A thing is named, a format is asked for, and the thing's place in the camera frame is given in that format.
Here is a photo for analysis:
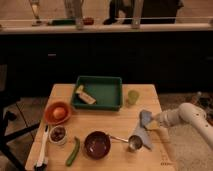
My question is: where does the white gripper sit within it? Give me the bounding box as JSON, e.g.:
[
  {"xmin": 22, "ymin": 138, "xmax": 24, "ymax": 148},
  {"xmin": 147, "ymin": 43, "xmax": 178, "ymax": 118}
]
[{"xmin": 153, "ymin": 109, "xmax": 181, "ymax": 127}]

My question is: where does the yellow and blue sponge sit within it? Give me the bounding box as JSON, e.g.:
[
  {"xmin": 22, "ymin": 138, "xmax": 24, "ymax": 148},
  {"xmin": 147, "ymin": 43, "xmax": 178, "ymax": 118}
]
[{"xmin": 139, "ymin": 110, "xmax": 158, "ymax": 130}]

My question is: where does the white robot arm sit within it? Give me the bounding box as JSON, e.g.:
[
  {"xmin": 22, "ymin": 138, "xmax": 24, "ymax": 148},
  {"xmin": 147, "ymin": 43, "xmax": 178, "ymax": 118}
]
[{"xmin": 153, "ymin": 103, "xmax": 213, "ymax": 150}]

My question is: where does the grey blue cloth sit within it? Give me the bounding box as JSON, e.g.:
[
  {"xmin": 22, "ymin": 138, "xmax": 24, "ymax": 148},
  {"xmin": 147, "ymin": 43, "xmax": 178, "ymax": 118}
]
[{"xmin": 132, "ymin": 123, "xmax": 153, "ymax": 150}]

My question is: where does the green plastic cup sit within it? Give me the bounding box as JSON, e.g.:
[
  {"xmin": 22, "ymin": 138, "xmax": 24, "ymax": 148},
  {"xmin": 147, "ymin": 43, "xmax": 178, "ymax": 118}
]
[{"xmin": 128, "ymin": 90, "xmax": 139, "ymax": 105}]

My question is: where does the metal ladle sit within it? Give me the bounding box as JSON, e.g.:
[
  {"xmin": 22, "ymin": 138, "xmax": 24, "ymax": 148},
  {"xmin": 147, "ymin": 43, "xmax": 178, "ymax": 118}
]
[{"xmin": 109, "ymin": 135, "xmax": 143, "ymax": 151}]

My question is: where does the green plastic tray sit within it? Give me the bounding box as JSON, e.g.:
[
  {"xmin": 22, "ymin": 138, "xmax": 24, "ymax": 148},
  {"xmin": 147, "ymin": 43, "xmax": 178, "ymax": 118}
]
[{"xmin": 71, "ymin": 76, "xmax": 123, "ymax": 111}]

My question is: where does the dark red bowl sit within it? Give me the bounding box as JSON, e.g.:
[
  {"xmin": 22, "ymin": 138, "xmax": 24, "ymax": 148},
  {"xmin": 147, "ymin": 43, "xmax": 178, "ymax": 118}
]
[{"xmin": 84, "ymin": 131, "xmax": 111, "ymax": 160}]

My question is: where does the yellow block in tray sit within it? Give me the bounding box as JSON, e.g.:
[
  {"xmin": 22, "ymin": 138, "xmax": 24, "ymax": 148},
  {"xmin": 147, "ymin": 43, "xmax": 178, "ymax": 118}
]
[{"xmin": 75, "ymin": 85, "xmax": 96, "ymax": 105}]

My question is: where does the green cucumber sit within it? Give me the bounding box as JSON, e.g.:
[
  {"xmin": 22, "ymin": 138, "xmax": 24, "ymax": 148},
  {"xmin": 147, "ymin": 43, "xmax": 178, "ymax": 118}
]
[{"xmin": 65, "ymin": 137, "xmax": 80, "ymax": 167}]

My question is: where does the orange fruit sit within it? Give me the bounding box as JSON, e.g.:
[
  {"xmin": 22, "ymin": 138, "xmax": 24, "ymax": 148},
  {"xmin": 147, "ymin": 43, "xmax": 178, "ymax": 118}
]
[{"xmin": 53, "ymin": 107, "xmax": 66, "ymax": 120}]

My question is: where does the orange bowl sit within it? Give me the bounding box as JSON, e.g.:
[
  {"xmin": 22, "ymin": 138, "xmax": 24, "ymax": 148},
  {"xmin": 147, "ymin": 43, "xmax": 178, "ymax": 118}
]
[{"xmin": 44, "ymin": 101, "xmax": 72, "ymax": 125}]

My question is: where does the small white bowl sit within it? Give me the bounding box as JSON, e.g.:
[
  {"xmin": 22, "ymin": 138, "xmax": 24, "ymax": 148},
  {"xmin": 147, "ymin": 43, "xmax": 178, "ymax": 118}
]
[{"xmin": 49, "ymin": 125, "xmax": 67, "ymax": 145}]

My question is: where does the green and red tool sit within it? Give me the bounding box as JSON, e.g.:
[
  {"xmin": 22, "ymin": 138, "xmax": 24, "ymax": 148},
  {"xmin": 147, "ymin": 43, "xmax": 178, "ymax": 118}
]
[{"xmin": 47, "ymin": 17, "xmax": 94, "ymax": 26}]

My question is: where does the white dish brush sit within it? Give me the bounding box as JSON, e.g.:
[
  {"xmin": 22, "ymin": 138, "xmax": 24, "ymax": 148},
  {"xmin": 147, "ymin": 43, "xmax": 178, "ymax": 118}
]
[{"xmin": 34, "ymin": 125, "xmax": 49, "ymax": 169}]

